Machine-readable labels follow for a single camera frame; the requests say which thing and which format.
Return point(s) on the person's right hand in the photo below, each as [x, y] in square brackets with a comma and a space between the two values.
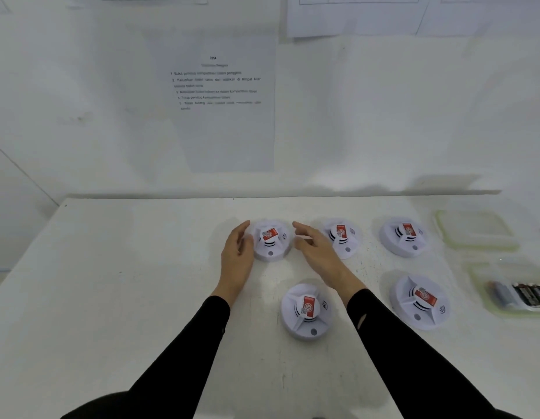
[322, 255]

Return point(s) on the person's left hand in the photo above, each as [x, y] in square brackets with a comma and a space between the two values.
[235, 261]

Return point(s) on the person's left thumb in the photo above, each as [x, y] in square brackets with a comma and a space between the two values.
[249, 247]

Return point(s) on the person's right thumb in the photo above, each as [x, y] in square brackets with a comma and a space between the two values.
[302, 243]

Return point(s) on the person's right forearm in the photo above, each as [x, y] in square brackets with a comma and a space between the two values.
[405, 357]

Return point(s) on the person's left forearm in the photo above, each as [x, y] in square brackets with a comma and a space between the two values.
[182, 357]

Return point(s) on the white round smoke detector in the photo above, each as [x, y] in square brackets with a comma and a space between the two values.
[272, 246]
[403, 237]
[420, 303]
[345, 239]
[305, 312]

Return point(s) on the printed instruction sheet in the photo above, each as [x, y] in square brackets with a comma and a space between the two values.
[209, 122]

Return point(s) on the empty clear plastic container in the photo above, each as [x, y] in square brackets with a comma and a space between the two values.
[475, 231]

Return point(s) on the clear plastic battery container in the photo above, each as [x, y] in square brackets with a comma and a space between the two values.
[484, 274]

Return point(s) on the row of batteries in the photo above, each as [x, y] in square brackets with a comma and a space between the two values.
[523, 294]

